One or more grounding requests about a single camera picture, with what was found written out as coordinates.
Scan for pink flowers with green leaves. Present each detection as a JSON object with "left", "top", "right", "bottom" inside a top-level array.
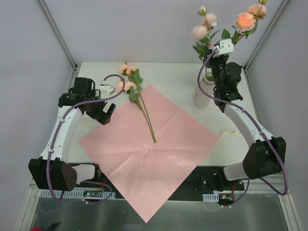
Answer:
[{"left": 117, "top": 62, "right": 157, "bottom": 143}]

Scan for single pink rose stem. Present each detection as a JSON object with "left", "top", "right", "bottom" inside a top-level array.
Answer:
[{"left": 231, "top": 0, "right": 268, "bottom": 45}]

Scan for pink paper wrapping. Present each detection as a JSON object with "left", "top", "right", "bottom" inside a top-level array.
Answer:
[{"left": 78, "top": 86, "right": 219, "bottom": 222}]

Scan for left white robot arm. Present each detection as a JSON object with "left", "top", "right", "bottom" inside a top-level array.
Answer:
[{"left": 28, "top": 77, "right": 116, "bottom": 192}]

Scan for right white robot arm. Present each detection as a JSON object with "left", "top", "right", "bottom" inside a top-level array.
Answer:
[{"left": 203, "top": 50, "right": 287, "bottom": 190}]

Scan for white ribbed ceramic vase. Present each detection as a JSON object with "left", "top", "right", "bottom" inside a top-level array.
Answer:
[{"left": 194, "top": 72, "right": 215, "bottom": 109}]

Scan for red object at bottom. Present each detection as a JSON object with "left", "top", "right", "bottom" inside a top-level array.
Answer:
[{"left": 30, "top": 226, "right": 42, "bottom": 231}]

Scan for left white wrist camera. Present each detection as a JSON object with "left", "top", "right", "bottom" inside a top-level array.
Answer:
[{"left": 99, "top": 80, "right": 115, "bottom": 99}]

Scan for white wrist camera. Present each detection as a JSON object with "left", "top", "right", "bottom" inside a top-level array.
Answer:
[
  {"left": 214, "top": 38, "right": 234, "bottom": 57},
  {"left": 99, "top": 80, "right": 115, "bottom": 99}
]

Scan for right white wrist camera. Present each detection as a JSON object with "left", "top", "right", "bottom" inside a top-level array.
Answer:
[{"left": 214, "top": 38, "right": 234, "bottom": 57}]

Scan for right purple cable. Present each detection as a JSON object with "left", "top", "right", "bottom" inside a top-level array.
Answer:
[{"left": 197, "top": 48, "right": 289, "bottom": 196}]

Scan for purple cable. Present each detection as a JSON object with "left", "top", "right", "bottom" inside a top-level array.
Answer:
[
  {"left": 46, "top": 74, "right": 126, "bottom": 202},
  {"left": 197, "top": 48, "right": 289, "bottom": 196}
]

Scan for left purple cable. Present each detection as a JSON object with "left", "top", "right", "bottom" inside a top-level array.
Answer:
[{"left": 46, "top": 74, "right": 126, "bottom": 202}]

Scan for left aluminium frame post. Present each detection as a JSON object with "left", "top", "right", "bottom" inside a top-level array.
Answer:
[{"left": 36, "top": 0, "right": 78, "bottom": 70}]

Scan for aluminium frame post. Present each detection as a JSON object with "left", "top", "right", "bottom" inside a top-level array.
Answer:
[
  {"left": 36, "top": 0, "right": 78, "bottom": 70},
  {"left": 243, "top": 0, "right": 292, "bottom": 73}
]

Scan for right aluminium frame post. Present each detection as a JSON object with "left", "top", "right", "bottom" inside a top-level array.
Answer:
[{"left": 243, "top": 0, "right": 292, "bottom": 73}]

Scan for left white cable duct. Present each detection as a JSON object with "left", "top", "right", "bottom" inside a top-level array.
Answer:
[{"left": 40, "top": 189, "right": 116, "bottom": 200}]

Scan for white cable duct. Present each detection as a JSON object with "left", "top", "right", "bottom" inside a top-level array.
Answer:
[
  {"left": 202, "top": 192, "right": 234, "bottom": 203},
  {"left": 40, "top": 189, "right": 116, "bottom": 200}
]

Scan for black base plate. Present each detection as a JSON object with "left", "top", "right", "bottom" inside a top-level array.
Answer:
[{"left": 73, "top": 163, "right": 251, "bottom": 201}]

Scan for aluminium front rail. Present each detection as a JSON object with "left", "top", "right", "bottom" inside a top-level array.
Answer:
[{"left": 30, "top": 174, "right": 292, "bottom": 193}]

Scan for right white cable duct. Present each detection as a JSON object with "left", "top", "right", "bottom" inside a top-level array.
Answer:
[{"left": 202, "top": 192, "right": 234, "bottom": 203}]

